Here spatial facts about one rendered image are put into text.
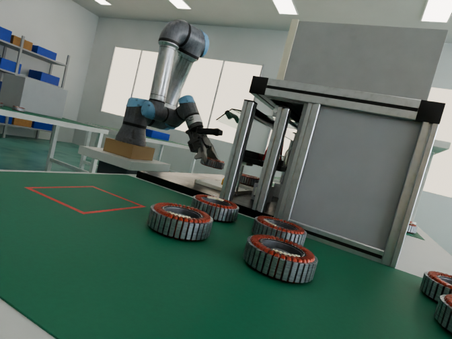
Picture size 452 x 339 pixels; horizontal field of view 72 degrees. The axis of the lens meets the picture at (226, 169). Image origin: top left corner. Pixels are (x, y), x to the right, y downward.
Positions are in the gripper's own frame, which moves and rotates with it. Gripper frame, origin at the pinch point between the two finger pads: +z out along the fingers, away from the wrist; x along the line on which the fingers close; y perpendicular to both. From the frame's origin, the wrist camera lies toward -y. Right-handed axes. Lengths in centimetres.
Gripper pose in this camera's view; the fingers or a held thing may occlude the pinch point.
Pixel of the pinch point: (213, 163)
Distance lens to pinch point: 141.5
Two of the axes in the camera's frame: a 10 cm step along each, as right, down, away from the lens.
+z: 3.4, 9.2, -1.9
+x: -4.1, -0.4, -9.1
